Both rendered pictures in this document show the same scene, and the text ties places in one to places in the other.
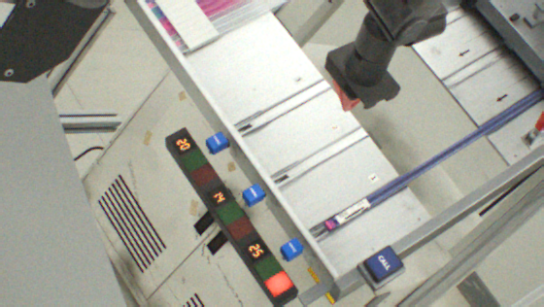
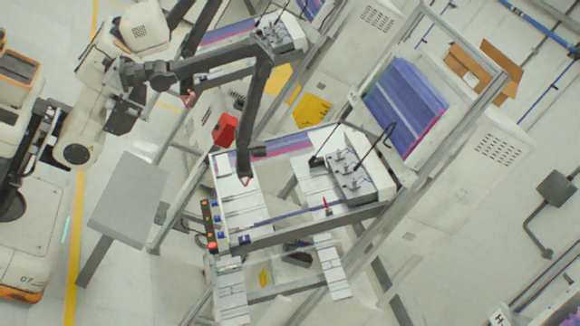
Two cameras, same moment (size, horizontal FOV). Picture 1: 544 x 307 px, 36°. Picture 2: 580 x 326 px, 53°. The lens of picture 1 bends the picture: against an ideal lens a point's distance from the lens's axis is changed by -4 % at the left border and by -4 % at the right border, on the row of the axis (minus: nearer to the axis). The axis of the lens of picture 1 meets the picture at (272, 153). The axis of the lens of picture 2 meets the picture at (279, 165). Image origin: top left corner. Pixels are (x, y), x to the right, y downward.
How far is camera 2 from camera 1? 165 cm
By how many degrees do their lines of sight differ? 33
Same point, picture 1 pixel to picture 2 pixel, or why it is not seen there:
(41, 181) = (143, 195)
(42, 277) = (124, 211)
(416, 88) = (425, 275)
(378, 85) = (246, 172)
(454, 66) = (311, 189)
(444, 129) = (435, 298)
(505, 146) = (316, 215)
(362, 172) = (257, 216)
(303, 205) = (232, 223)
